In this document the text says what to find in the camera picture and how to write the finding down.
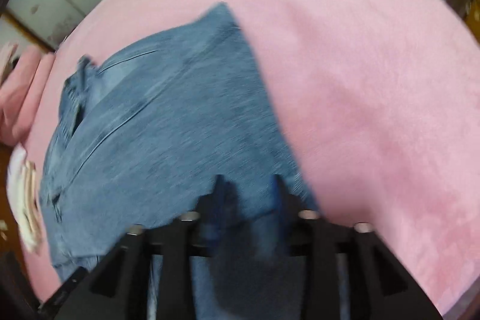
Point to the folded pink quilt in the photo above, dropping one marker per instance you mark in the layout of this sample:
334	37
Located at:
21	90

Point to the pink bed cover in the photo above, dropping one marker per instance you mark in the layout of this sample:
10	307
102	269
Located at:
378	100

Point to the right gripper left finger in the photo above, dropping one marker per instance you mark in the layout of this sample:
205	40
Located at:
118	287

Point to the blue denim jacket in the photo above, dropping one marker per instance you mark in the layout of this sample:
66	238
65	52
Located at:
141	137

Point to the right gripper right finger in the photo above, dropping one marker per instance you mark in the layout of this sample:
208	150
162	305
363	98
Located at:
350	273

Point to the folded cream white garment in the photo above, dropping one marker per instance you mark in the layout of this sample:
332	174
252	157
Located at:
23	199

